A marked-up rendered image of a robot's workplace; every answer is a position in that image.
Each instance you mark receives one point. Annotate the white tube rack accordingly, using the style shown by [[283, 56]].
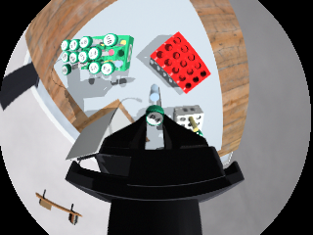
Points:
[[182, 114]]

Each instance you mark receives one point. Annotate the conical tube with yellow liquid and green cap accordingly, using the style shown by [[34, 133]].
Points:
[[194, 125]]

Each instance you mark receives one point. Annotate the green test tube rack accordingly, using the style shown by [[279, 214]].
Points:
[[124, 51]]

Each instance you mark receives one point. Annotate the red test tube rack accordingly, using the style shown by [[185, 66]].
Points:
[[194, 71]]

